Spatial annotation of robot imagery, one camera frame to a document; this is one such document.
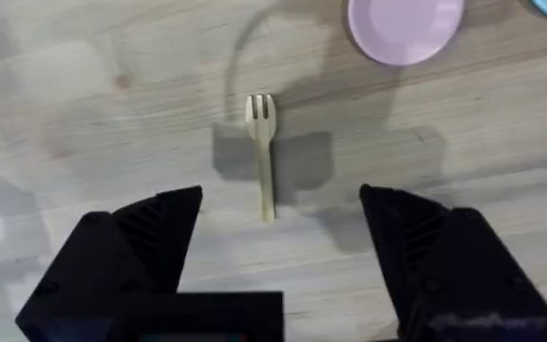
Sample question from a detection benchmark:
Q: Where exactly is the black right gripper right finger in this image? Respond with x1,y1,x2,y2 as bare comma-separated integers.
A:
358,183,547,342

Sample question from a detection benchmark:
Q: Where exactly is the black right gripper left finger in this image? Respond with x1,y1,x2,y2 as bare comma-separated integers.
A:
14,184,204,342

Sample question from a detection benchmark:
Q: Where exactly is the pink plate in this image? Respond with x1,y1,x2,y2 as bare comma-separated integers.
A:
347,0,465,67

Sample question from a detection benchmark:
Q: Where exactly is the wooden fork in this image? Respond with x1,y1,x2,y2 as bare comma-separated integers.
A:
244,92,278,223

